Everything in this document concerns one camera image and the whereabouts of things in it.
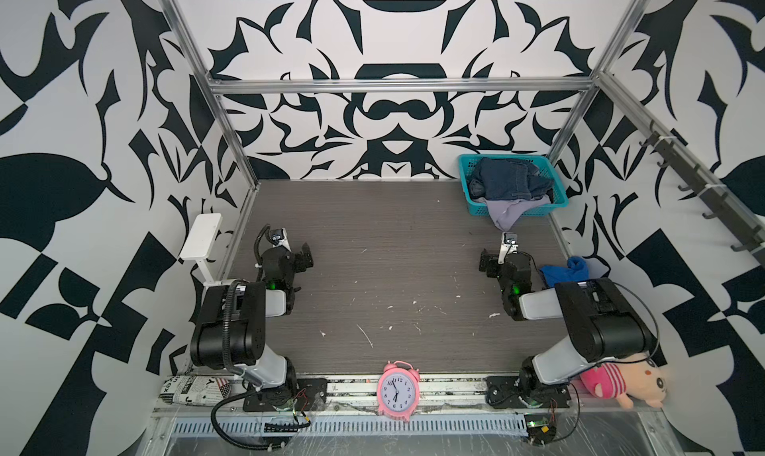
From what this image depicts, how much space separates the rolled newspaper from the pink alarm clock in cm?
38

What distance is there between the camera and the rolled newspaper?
0.73 meters

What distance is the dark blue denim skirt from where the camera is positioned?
1027 millimetres

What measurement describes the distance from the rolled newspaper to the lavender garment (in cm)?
91

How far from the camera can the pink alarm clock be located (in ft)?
2.34

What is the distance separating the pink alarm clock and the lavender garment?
536 mm

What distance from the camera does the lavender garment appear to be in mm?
982
